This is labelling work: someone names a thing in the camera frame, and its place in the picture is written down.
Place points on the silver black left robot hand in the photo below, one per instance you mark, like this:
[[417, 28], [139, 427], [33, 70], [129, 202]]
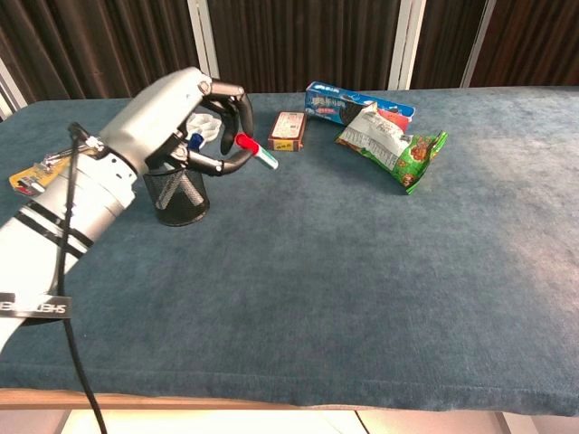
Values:
[[158, 117]]

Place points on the red cap marker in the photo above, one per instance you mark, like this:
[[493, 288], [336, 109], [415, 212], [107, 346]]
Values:
[[258, 151]]

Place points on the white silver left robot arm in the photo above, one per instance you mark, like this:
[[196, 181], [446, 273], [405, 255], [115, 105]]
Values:
[[59, 212]]

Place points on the blue cap marker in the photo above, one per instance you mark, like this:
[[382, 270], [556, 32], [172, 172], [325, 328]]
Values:
[[195, 141]]

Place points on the black mesh pen cup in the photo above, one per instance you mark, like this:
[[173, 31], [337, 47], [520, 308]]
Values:
[[181, 199]]

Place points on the white plastic paint palette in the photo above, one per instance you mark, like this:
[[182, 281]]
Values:
[[208, 125]]

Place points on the small brown cardboard box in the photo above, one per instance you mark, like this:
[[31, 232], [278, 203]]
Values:
[[288, 131]]

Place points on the yellow carded tool package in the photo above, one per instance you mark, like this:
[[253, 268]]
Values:
[[22, 178]]

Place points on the blue cookie box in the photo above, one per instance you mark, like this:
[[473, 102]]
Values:
[[330, 106]]

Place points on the blue velvet table cloth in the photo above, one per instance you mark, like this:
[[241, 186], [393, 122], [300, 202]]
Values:
[[316, 280]]

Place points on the green snack bag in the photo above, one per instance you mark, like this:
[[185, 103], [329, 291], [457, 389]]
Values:
[[398, 149]]

